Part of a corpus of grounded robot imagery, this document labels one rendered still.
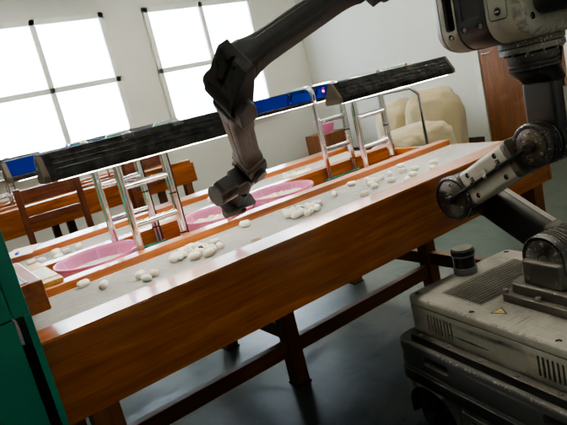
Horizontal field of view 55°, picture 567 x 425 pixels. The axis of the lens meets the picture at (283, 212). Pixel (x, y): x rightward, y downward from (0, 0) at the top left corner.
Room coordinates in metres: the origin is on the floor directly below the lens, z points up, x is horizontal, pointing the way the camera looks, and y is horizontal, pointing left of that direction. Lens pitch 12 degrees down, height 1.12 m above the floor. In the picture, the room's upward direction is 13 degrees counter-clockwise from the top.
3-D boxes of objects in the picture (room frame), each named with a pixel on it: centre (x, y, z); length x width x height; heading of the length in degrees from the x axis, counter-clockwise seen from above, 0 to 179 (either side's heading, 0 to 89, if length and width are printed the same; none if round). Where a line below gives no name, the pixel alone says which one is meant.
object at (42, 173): (1.54, 0.30, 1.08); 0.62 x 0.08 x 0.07; 123
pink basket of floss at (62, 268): (1.68, 0.60, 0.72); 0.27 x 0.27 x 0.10
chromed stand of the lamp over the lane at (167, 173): (1.61, 0.34, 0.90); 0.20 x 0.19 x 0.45; 123
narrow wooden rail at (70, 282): (1.87, 0.00, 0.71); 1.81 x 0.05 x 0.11; 123
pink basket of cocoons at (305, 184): (2.07, -0.01, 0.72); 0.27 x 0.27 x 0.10
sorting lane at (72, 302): (1.73, -0.09, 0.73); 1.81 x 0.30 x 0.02; 123
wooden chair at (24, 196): (3.50, 1.39, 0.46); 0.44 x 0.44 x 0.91; 30
